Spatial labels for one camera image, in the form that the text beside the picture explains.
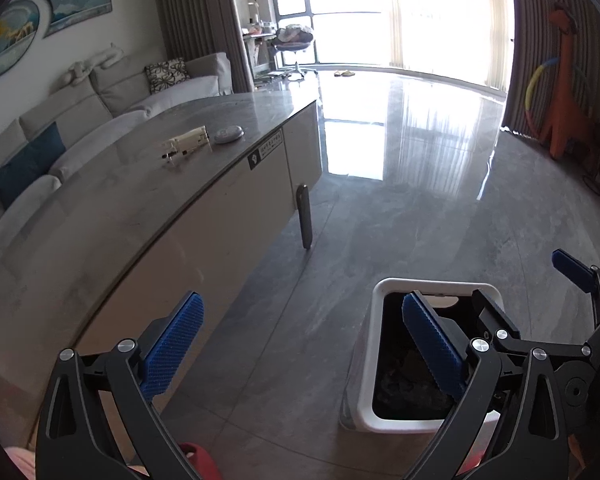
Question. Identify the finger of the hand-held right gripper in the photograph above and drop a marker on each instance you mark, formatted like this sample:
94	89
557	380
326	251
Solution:
572	270
495	317

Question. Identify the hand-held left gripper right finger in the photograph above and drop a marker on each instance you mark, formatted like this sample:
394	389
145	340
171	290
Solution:
432	345

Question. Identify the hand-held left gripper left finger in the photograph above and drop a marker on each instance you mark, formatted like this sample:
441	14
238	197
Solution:
172	350

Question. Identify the white rectangular trash bin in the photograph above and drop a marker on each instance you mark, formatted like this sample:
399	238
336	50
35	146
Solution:
430	284

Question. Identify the red slipper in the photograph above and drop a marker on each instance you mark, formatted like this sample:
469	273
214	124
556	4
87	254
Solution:
197	462

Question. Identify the grey marble table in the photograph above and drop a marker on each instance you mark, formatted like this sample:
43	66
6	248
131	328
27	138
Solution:
220	220

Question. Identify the orange giraffe toy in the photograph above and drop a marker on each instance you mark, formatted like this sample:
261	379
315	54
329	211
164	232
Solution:
570	105

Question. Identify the black table leg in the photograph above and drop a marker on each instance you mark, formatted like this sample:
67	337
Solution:
305	215

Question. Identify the colourful hula hoop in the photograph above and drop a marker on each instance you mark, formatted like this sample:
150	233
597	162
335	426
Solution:
531	90

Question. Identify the white plastic tape dispenser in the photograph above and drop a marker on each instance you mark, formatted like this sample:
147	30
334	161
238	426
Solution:
185	145

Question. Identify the black table sticker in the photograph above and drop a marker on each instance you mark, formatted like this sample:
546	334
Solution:
265	152

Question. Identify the round pastel case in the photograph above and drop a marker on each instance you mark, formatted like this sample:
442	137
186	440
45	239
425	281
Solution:
228	134

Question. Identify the teal cushion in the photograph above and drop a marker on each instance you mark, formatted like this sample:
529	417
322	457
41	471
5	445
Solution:
27	162

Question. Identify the grey pleated curtain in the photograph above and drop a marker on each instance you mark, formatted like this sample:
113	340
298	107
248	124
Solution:
540	20
195	10

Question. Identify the grey fabric sofa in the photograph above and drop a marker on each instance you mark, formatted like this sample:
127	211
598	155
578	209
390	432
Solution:
55	110

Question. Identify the black white floral cushion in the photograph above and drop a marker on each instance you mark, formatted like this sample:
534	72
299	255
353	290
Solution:
167	74

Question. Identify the white sheer curtain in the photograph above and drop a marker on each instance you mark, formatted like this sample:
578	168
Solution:
445	15

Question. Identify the pair of yellow slippers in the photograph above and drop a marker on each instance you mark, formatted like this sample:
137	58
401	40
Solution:
344	73

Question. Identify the grey plush toy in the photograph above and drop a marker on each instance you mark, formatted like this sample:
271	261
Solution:
87	67

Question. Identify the white side desk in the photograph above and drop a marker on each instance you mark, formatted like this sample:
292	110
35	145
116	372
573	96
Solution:
257	47

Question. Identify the large balcony window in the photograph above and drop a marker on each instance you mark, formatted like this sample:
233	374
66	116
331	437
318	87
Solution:
350	35

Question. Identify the swivel chair with clothes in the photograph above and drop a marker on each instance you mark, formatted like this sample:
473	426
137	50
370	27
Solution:
292	40

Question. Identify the round deer wall picture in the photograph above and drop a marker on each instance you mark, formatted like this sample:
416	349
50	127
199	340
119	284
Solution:
5	40

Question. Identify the curved landscape wall panel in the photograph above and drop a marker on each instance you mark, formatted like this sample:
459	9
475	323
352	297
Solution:
77	4

